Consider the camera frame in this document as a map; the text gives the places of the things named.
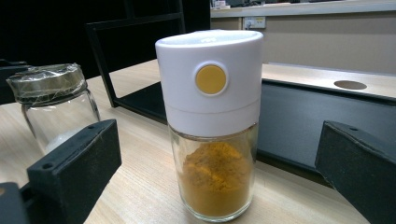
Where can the black curtain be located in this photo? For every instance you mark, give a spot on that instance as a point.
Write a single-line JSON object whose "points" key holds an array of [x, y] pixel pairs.
{"points": [[46, 28]]}

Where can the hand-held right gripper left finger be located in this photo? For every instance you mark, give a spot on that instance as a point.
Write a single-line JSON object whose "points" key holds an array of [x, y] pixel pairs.
{"points": [[77, 168]]}

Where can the black metal rack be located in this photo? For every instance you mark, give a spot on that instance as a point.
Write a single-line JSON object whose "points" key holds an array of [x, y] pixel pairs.
{"points": [[295, 124]]}

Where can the grey wall counter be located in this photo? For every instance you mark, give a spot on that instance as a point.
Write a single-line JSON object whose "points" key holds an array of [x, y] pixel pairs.
{"points": [[311, 7]]}

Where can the white wall socket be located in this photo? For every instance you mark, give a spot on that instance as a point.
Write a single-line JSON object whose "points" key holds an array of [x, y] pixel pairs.
{"points": [[254, 22]]}

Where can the small white box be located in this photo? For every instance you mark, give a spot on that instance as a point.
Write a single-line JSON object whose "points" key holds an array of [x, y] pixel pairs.
{"points": [[219, 3]]}

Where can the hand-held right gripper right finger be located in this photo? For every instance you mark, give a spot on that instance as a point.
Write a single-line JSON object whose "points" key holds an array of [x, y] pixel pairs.
{"points": [[361, 168]]}

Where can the spice jar with white lid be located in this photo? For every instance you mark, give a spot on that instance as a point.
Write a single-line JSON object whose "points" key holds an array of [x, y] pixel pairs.
{"points": [[211, 109]]}

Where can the glass jar with wrapped lid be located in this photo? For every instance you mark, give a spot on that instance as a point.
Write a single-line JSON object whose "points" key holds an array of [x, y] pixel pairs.
{"points": [[59, 109]]}

